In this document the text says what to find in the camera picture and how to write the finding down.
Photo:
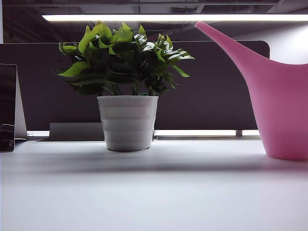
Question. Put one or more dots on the long ceiling light strip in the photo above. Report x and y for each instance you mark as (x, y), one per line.
(120, 17)

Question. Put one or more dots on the pink plastic watering can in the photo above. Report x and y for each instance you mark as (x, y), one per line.
(276, 96)

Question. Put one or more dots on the green leafy plant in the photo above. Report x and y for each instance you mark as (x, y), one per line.
(120, 60)

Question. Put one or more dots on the white screen stand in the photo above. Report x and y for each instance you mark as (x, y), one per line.
(21, 115)

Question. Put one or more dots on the dark grey desk partition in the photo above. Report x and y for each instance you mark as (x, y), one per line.
(211, 96)

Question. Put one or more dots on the grey partition foot bracket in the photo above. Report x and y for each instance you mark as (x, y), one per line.
(239, 132)

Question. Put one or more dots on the black glossy screen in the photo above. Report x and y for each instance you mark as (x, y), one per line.
(7, 101)

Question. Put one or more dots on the white ribbed plant pot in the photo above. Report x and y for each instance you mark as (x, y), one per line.
(128, 122)

